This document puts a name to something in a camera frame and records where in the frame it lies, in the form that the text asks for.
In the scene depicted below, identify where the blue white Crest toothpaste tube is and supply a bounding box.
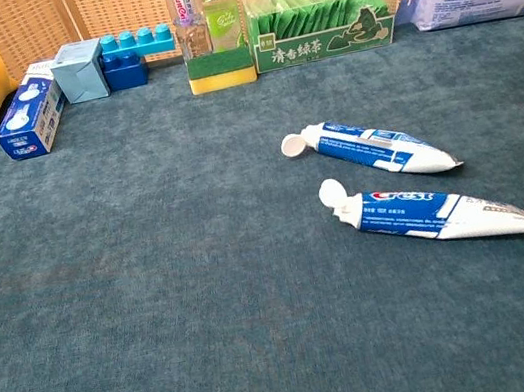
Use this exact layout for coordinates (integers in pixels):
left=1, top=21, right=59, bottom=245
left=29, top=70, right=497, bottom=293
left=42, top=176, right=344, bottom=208
left=277, top=98, right=467, bottom=201
left=315, top=144, right=524, bottom=272

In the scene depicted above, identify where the dark blue building block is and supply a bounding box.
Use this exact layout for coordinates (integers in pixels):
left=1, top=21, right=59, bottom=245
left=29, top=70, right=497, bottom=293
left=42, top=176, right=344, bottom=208
left=99, top=48, right=153, bottom=93

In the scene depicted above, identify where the blue table cloth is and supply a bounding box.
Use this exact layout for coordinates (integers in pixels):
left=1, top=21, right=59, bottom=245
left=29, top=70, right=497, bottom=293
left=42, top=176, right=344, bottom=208
left=0, top=2, right=524, bottom=392

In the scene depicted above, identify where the blue toothpaste carton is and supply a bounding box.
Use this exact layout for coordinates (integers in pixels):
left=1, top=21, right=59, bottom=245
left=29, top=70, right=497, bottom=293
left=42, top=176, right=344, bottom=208
left=0, top=58, right=75, bottom=165

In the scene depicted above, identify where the light blue paper box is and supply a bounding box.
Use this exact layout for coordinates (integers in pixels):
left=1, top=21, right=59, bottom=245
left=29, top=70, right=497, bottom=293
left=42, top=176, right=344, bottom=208
left=46, top=37, right=112, bottom=107

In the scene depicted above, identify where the green drink bottle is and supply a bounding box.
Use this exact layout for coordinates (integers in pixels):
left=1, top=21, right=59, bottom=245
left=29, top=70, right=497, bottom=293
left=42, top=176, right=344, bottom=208
left=200, top=0, right=249, bottom=56

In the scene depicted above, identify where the green yellow sponge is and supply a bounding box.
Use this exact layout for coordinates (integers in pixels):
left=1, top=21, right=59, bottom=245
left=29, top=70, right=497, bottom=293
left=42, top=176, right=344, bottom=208
left=184, top=43, right=259, bottom=97

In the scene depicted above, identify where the light blue building block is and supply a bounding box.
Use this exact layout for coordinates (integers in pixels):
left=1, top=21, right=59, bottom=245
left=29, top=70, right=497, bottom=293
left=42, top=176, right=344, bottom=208
left=98, top=21, right=177, bottom=64

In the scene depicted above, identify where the green tea bag box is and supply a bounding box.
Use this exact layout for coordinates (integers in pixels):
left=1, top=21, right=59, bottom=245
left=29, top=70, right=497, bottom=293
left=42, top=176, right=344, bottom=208
left=241, top=0, right=409, bottom=75

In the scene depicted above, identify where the clear bottle pink label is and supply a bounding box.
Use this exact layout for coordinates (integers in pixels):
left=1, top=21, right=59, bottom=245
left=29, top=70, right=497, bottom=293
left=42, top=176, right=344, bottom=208
left=163, top=0, right=215, bottom=65

